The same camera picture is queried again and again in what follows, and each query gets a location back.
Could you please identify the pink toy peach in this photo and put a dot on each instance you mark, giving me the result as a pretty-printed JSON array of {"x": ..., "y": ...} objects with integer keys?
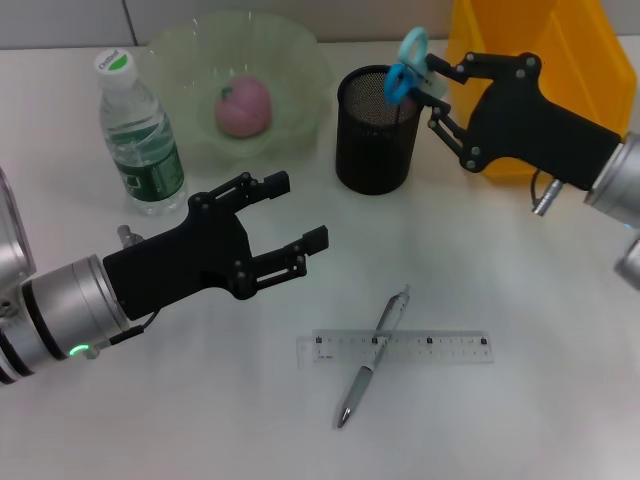
[{"x": 245, "y": 107}]

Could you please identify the silver ballpoint pen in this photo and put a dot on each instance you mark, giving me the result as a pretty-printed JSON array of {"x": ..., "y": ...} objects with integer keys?
[{"x": 357, "y": 385}]

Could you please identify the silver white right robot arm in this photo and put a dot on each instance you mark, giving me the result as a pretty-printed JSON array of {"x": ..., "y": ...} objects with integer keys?
[{"x": 620, "y": 185}]

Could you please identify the translucent green fruit plate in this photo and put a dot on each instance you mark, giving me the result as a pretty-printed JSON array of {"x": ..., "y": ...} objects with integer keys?
[{"x": 300, "y": 100}]

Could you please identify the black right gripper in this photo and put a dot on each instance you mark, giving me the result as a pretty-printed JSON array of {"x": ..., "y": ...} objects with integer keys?
[{"x": 530, "y": 125}]

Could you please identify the clear green-label water bottle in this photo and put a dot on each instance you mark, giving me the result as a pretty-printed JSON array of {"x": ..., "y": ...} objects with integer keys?
[{"x": 145, "y": 165}]

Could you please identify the blue plastic scissors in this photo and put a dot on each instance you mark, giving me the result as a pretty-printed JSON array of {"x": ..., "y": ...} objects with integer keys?
[{"x": 422, "y": 75}]

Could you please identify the yellow plastic bin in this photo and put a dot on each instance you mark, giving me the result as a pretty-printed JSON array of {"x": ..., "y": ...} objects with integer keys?
[{"x": 575, "y": 60}]

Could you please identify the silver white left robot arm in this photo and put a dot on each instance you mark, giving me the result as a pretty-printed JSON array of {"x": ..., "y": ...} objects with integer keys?
[{"x": 65, "y": 305}]

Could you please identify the transparent plastic ruler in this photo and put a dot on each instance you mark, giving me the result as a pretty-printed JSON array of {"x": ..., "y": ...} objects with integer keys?
[{"x": 440, "y": 347}]

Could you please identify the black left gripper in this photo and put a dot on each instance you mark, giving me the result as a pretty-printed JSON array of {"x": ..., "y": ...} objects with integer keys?
[{"x": 175, "y": 265}]

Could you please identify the black mesh pen holder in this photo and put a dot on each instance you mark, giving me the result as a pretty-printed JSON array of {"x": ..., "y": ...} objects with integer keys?
[{"x": 375, "y": 150}]

